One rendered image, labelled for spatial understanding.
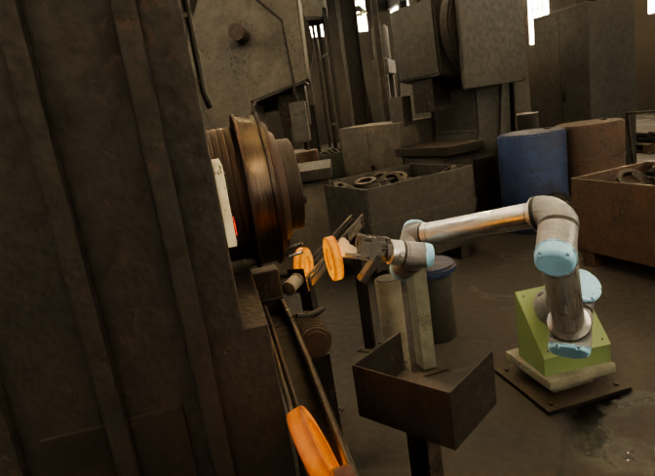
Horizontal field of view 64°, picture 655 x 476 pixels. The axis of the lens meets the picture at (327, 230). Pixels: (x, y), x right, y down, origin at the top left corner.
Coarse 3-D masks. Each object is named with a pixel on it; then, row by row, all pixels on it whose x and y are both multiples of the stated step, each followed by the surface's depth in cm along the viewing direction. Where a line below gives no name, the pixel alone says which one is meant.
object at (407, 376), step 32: (384, 352) 134; (384, 384) 119; (416, 384) 112; (480, 384) 117; (384, 416) 122; (416, 416) 115; (448, 416) 109; (480, 416) 118; (416, 448) 128; (448, 448) 111
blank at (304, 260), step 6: (306, 252) 218; (294, 258) 213; (300, 258) 212; (306, 258) 220; (312, 258) 224; (294, 264) 212; (300, 264) 211; (306, 264) 222; (312, 264) 224; (306, 270) 221
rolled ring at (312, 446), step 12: (300, 408) 99; (288, 420) 97; (300, 420) 95; (312, 420) 104; (300, 432) 93; (312, 432) 105; (300, 444) 92; (312, 444) 91; (324, 444) 105; (300, 456) 91; (312, 456) 90; (324, 456) 93; (312, 468) 90; (324, 468) 90
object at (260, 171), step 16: (240, 128) 143; (256, 128) 143; (256, 144) 140; (256, 160) 138; (256, 176) 137; (272, 176) 137; (256, 192) 137; (272, 192) 138; (256, 208) 138; (272, 208) 139; (272, 224) 141; (272, 240) 144; (272, 256) 150
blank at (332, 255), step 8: (328, 240) 175; (328, 248) 174; (336, 248) 173; (328, 256) 182; (336, 256) 172; (328, 264) 182; (336, 264) 172; (328, 272) 184; (336, 272) 173; (336, 280) 178
